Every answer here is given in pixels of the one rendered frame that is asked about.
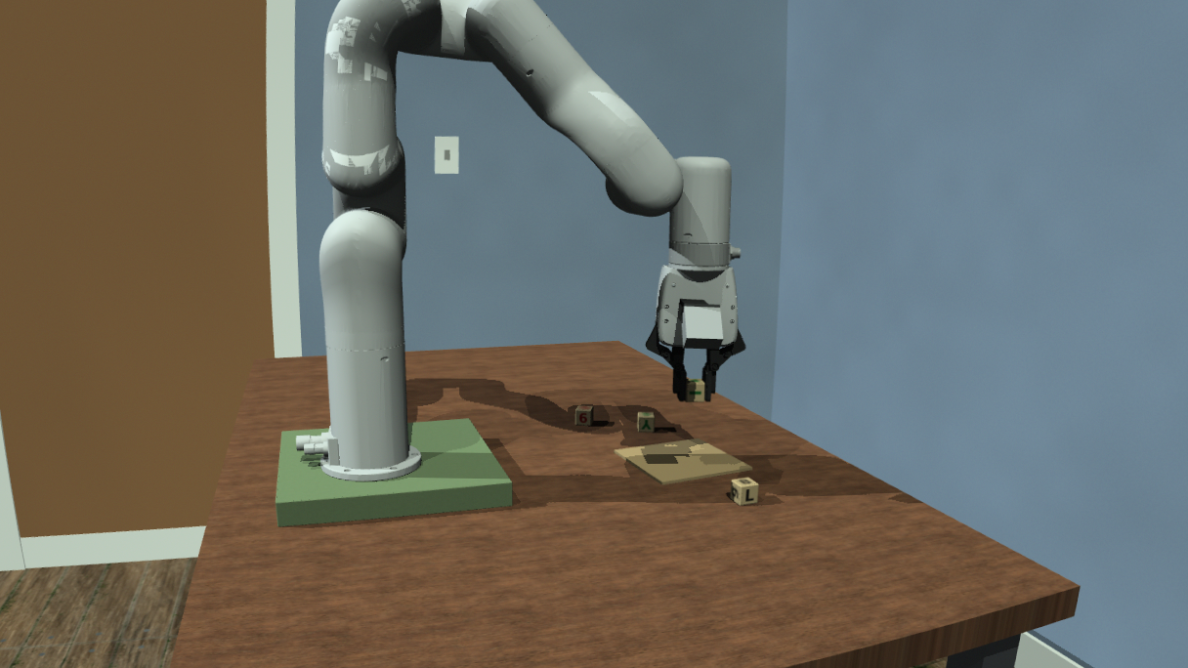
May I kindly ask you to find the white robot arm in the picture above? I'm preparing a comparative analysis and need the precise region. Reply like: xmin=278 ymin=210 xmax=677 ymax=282
xmin=296 ymin=0 xmax=741 ymax=481

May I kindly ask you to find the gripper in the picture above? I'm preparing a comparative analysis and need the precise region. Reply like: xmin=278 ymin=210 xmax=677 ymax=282
xmin=646 ymin=263 xmax=745 ymax=401

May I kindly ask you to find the beige flat mat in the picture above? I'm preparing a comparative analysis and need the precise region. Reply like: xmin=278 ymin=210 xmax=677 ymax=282
xmin=614 ymin=437 xmax=752 ymax=485

